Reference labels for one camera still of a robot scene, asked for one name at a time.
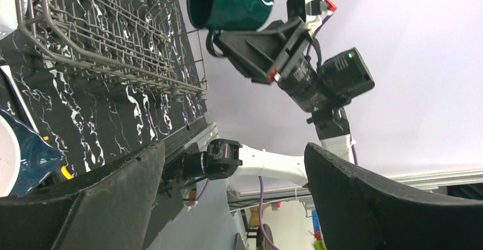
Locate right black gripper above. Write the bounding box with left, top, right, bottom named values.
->
left=214, top=17, right=375, bottom=113

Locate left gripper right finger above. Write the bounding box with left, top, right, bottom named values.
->
left=304, top=143, right=482, bottom=249

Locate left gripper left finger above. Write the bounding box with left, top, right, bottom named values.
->
left=1, top=141, right=165, bottom=249

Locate dark green mug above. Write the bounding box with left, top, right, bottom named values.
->
left=186, top=0, right=275, bottom=58

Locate white bowl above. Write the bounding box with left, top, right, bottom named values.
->
left=1, top=124, right=21, bottom=197

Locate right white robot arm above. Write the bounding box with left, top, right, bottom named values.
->
left=161, top=15, right=375, bottom=191

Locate yellow black screwdriver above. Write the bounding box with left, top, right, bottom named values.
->
left=1, top=64, right=73, bottom=185

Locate blue shell shaped plate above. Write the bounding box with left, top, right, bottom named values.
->
left=1, top=109, right=65, bottom=196

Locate white plate under pink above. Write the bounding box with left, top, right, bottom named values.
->
left=1, top=0, right=18, bottom=39

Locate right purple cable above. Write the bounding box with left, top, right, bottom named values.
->
left=258, top=12, right=359, bottom=250

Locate grey wire dish rack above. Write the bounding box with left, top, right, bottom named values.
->
left=15, top=0, right=208, bottom=103

